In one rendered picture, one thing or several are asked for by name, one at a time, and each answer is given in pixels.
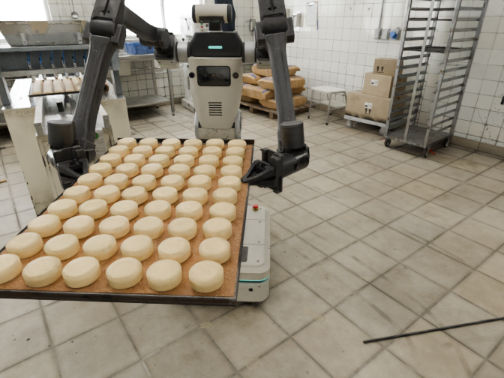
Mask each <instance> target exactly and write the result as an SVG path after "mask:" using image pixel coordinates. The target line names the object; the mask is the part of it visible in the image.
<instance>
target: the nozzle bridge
mask: <svg viewBox="0 0 504 378"><path fill-rule="evenodd" d="M51 50H52V58H53V61H54V62H55V69H52V66H51V63H50V57H51ZM62 50H64V60H65V63H66V67H67V68H63V66H62ZM74 50H75V59H76V64H77V67H74V65H73V60H72V59H73V58H72V56H74ZM84 50H85V53H84ZM28 51H29V59H30V62H31V64H32V68H33V70H29V66H28V63H27V58H28ZM84 55H85V58H86V61H87V59H88V56H89V45H88V44H83V45H57V46H10V45H9V44H5V45H0V98H1V102H2V104H3V106H10V105H11V103H12V100H11V96H10V93H9V91H8V86H7V83H6V81H5V77H16V76H29V75H41V74H66V73H78V72H84V71H85V68H86V67H84V63H83V56H84ZM40 56H41V60H42V61H43V66H44V69H43V70H41V67H40V64H39V58H40ZM120 70H121V65H120V61H119V52H118V49H116V51H115V52H114V54H113V56H112V59H111V62H110V64H109V70H108V71H111V75H112V84H113V88H114V92H115V93H116V95H123V94H122V85H121V80H120V75H119V71H120Z"/></svg>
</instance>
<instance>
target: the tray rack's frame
mask: <svg viewBox="0 0 504 378"><path fill-rule="evenodd" d="M412 2H413V0H408V3H407V7H406V16H405V20H404V24H403V32H402V37H401V41H400V49H399V53H398V58H397V66H396V71H395V75H394V83H393V87H392V92H391V100H390V104H389V108H388V117H387V121H386V126H385V133H384V137H385V139H387V138H388V144H389V143H390V142H391V140H396V141H399V142H402V143H408V144H410V145H414V146H419V147H422V148H424V150H425V149H426V148H428V149H430V148H431V147H432V145H434V144H436V143H438V142H441V141H443V140H444V141H445V140H446V139H448V142H447V145H448V144H449V141H450V138H451V136H452V135H451V134H450V133H446V132H443V131H440V132H438V133H435V134H433V135H430V133H431V132H434V131H436V130H433V129H431V128H432V124H433V121H434V115H435V112H436V108H437V102H438V99H439V96H440V90H441V86H442V83H443V77H444V74H445V71H446V65H447V61H448V58H449V52H450V49H451V45H452V40H453V37H454V33H455V27H456V24H457V21H458V14H459V11H460V8H461V2H462V0H457V4H456V7H455V10H454V16H453V20H452V23H451V29H450V32H449V36H448V42H447V45H446V49H445V55H444V58H443V62H442V67H441V71H440V75H439V80H438V84H437V87H436V94H435V97H434V100H433V106H432V110H431V113H430V119H429V122H428V126H427V129H425V128H426V127H419V126H416V125H414V126H413V125H410V126H409V124H410V118H411V114H412V110H413V104H414V100H415V96H416V89H417V85H418V81H419V74H420V70H421V67H422V60H423V56H424V52H425V46H426V42H427V38H428V32H429V28H430V24H431V17H432V13H433V9H434V2H435V0H432V1H431V5H430V12H429V15H428V19H427V26H426V30H425V34H424V41H423V45H422V49H421V55H420V59H419V63H418V70H417V74H416V78H415V85H414V89H413V93H412V100H411V104H410V108H409V115H408V118H407V122H406V127H404V128H402V129H400V130H396V131H393V132H391V133H389V129H388V126H389V125H390V121H389V119H390V118H391V117H392V113H391V110H392V109H393V104H392V102H393V101H394V100H395V96H394V93H395V92H396V88H395V85H396V84H398V79H397V76H398V75H399V72H400V70H398V68H399V66H401V57H402V55H403V51H402V48H403V47H404V44H405V41H404V38H405V37H406V35H407V32H406V28H407V27H408V22H409V21H407V19H408V17H410V7H411V6H412ZM424 136H425V138H424ZM428 149H427V155H428V154H429V151H428Z"/></svg>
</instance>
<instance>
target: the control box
mask: <svg viewBox="0 0 504 378"><path fill-rule="evenodd" d="M95 133H97V134H98V138H97V139H95V141H94V144H95V145H96V147H95V151H96V158H97V157H101V156H102V155H104V154H105V153H106V152H107V148H106V144H105V140H104V133H103V130H102V128H95Z"/></svg>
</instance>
